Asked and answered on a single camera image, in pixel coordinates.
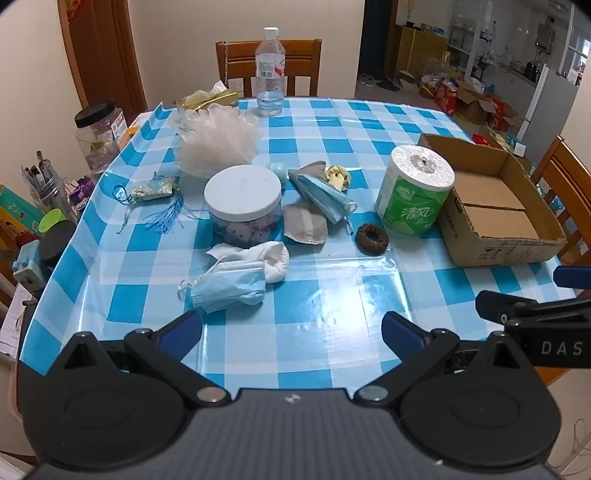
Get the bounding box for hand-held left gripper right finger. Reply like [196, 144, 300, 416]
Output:
[353, 310, 536, 408]

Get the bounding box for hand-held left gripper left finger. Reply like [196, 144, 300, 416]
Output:
[48, 310, 232, 408]

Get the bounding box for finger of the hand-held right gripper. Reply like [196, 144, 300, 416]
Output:
[475, 290, 591, 324]
[553, 265, 591, 291]

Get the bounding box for blue face mask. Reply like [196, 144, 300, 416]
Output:
[178, 259, 267, 315]
[288, 171, 357, 227]

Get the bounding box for white sock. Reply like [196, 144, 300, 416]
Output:
[205, 241, 291, 283]

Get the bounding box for blue sachet with tassel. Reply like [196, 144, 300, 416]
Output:
[113, 172, 185, 234]

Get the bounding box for white mesh bath pouf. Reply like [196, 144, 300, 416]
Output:
[168, 104, 264, 178]

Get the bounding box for blue checkered tablecloth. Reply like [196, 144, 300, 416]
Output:
[18, 96, 578, 393]

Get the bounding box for brown scrunchie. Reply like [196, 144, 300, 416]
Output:
[355, 223, 390, 254]

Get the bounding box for wooden chair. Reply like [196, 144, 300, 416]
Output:
[530, 135, 591, 266]
[215, 39, 322, 99]

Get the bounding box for toilet paper roll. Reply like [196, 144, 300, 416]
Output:
[375, 145, 456, 235]

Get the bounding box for black round container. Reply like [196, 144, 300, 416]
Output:
[38, 220, 79, 265]

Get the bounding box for white lid plastic jar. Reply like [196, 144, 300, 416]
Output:
[204, 165, 283, 245]

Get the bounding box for stack of papers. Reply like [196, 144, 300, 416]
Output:
[0, 286, 28, 356]

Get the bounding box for green lid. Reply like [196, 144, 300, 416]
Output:
[38, 209, 65, 234]

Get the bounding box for grey refrigerator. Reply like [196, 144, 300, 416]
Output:
[517, 65, 583, 158]

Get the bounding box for glass jar of pens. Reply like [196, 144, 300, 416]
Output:
[21, 150, 77, 222]

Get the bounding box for open cardboard floor box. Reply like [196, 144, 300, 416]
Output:
[455, 80, 499, 125]

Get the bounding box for colourful cardboard package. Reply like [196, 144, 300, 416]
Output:
[0, 185, 44, 259]

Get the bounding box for black lid plastic jar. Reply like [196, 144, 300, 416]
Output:
[75, 102, 127, 174]

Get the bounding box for red snack packets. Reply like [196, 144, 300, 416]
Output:
[434, 83, 458, 114]

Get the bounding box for gold tissue box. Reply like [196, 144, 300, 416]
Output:
[176, 81, 239, 112]

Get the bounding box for slippers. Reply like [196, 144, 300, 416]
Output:
[360, 74, 398, 90]

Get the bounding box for yellow wooden cabinet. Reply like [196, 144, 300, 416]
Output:
[397, 25, 448, 84]

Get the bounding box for clear water bottle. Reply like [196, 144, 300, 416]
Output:
[255, 27, 286, 116]

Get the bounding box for brown wooden door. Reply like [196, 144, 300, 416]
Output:
[58, 0, 148, 116]

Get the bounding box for wall water heater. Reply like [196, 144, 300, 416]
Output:
[536, 18, 557, 49]

